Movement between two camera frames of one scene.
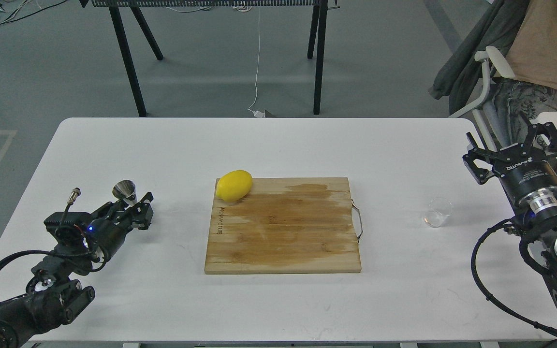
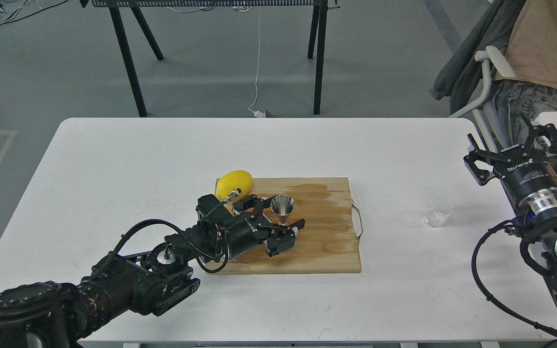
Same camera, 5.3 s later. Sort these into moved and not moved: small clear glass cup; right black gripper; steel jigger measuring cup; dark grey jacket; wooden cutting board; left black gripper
Moved: steel jigger measuring cup; left black gripper
Not moved: right black gripper; dark grey jacket; small clear glass cup; wooden cutting board
